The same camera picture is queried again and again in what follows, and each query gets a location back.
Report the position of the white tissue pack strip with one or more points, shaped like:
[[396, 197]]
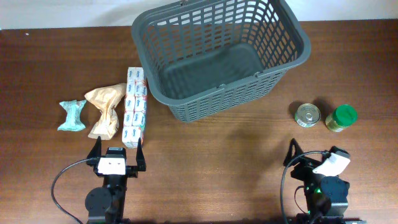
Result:
[[134, 122]]

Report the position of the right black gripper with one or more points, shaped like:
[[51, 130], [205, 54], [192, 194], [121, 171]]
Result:
[[307, 167]]

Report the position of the tan paper bag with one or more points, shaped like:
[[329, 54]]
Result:
[[106, 100]]

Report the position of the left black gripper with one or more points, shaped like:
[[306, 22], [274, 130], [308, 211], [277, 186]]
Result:
[[133, 171]]

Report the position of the green lid glass jar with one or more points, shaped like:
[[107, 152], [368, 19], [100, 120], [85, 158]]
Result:
[[341, 118]]

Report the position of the teal snack wrapper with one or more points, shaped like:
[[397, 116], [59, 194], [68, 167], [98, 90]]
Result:
[[72, 120]]

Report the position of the tin can green label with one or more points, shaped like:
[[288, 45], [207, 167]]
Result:
[[307, 115]]

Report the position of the grey plastic basket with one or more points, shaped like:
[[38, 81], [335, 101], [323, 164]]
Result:
[[202, 57]]

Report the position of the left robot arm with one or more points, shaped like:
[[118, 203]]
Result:
[[105, 204]]

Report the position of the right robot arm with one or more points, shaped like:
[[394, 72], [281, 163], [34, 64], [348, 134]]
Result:
[[326, 195]]

